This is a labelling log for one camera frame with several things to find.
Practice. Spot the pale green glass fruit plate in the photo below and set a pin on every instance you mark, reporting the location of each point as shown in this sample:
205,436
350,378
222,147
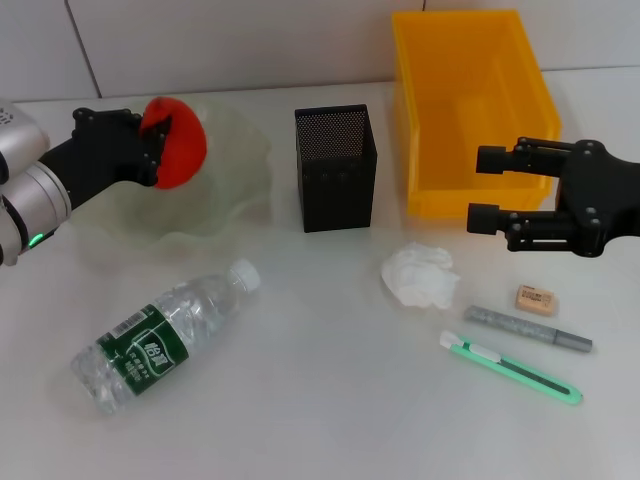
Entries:
225,200

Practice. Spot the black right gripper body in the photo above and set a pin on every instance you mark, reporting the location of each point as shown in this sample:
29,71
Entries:
600,195

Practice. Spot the beige eraser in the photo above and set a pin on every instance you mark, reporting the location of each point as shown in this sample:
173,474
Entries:
534,300

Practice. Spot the black mesh pen holder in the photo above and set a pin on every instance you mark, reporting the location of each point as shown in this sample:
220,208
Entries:
340,190

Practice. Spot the white paper ball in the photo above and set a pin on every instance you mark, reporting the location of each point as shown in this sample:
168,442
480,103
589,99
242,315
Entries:
420,275

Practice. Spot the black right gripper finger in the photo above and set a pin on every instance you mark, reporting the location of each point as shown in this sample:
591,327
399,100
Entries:
484,218
492,159

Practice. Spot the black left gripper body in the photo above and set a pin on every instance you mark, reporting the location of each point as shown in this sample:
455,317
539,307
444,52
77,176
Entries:
105,150

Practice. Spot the clear green-label water bottle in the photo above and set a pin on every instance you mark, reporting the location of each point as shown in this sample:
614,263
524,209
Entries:
150,355

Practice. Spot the yellow plastic bin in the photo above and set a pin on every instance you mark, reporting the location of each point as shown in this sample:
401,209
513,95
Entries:
465,75

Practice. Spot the grey marker pen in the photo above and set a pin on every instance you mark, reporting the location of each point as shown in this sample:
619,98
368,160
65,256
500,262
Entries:
520,327

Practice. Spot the green utility knife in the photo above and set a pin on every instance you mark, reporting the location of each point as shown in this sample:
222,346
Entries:
515,370

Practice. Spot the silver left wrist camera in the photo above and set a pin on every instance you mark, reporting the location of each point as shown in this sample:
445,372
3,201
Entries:
20,135

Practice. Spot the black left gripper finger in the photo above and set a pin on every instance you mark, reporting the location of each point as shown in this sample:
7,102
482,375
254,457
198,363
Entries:
158,150
166,125

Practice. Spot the red-orange toy orange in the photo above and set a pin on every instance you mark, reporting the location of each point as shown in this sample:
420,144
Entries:
187,150

